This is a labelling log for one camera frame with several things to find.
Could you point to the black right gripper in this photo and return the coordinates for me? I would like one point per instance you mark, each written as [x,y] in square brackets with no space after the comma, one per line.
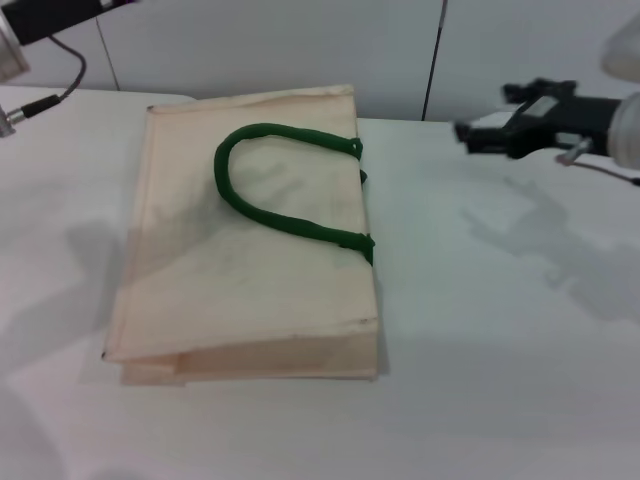
[565,117]

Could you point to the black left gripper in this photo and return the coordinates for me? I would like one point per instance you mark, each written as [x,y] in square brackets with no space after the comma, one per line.
[55,15]

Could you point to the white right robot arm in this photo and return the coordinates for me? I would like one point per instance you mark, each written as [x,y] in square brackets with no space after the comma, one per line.
[627,132]

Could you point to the right wrist camera housing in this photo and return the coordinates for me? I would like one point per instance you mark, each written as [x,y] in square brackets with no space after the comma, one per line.
[622,55]

